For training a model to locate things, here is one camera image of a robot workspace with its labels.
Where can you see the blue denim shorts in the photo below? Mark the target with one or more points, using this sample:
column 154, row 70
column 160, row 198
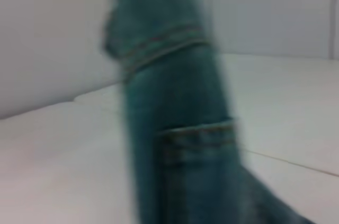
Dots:
column 174, row 102

